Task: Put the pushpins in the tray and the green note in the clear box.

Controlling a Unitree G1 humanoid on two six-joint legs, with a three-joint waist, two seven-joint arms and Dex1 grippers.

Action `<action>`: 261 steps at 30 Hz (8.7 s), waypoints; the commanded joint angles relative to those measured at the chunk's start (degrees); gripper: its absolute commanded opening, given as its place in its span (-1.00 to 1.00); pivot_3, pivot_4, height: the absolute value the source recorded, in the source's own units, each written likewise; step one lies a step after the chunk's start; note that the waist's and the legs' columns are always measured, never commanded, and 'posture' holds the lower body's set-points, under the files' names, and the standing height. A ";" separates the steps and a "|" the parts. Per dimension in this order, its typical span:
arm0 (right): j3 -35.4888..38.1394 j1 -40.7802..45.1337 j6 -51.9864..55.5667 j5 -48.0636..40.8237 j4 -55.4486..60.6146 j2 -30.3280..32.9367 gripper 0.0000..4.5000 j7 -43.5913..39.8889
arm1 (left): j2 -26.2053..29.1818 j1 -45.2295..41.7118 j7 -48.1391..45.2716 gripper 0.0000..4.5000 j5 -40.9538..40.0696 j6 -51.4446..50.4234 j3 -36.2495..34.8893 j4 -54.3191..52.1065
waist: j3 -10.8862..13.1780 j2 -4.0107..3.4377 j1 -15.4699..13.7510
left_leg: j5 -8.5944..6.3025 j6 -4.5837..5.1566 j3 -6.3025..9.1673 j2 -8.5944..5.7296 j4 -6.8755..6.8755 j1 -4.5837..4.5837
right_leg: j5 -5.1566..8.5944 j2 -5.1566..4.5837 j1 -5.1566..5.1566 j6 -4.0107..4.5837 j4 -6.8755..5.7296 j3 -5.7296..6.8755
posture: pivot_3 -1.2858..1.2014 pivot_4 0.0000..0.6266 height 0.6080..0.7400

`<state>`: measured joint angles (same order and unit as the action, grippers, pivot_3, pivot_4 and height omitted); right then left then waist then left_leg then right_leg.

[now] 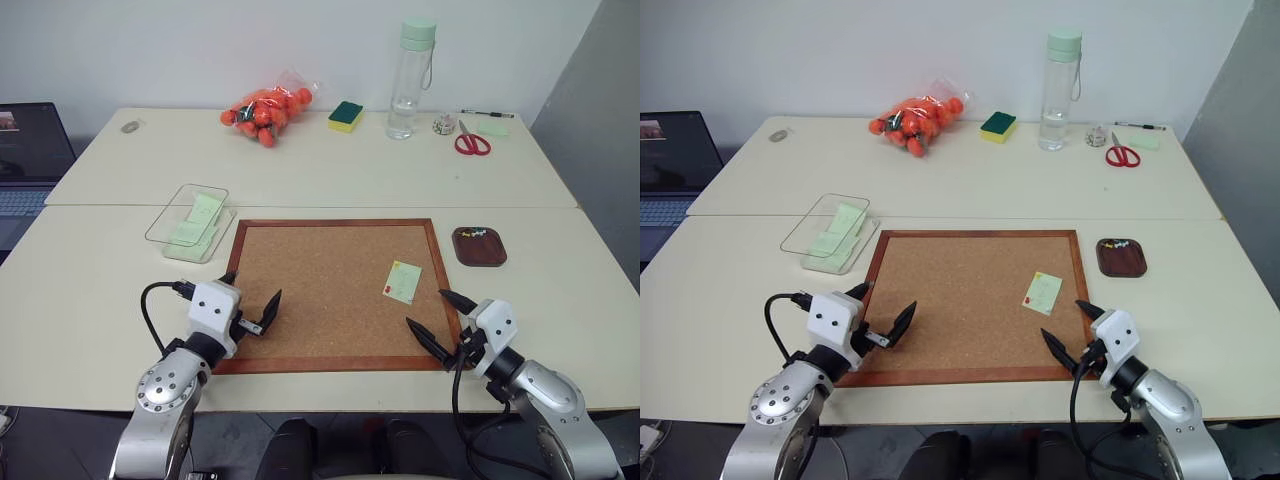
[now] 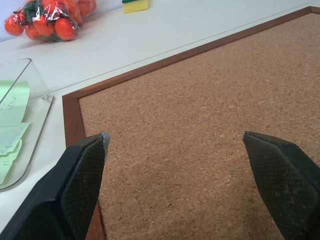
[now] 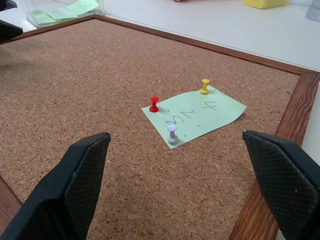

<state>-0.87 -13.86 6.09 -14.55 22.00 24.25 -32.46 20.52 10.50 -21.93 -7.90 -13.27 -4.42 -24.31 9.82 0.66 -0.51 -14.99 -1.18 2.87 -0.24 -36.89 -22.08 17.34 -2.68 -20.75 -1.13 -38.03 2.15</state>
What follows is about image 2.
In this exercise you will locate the cork board with wooden frame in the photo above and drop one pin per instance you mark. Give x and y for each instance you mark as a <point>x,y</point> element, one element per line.
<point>187,120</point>

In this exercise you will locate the clear plastic tray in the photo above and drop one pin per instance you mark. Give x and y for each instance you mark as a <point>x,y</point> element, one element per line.
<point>37,80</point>

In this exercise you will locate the bag of small oranges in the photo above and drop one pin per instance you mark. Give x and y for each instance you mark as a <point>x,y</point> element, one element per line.
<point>50,22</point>

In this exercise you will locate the pale green paper note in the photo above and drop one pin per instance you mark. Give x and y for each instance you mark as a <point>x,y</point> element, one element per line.
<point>11,136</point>
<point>13,105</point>
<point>5,165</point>

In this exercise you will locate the yellow and green sponge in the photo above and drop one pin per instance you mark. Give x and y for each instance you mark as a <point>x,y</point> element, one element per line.
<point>136,6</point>

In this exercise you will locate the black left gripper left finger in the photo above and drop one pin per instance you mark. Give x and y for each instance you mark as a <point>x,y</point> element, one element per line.
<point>75,180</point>

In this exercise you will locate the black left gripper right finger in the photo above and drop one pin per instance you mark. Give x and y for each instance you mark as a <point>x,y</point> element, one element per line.
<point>287,180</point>

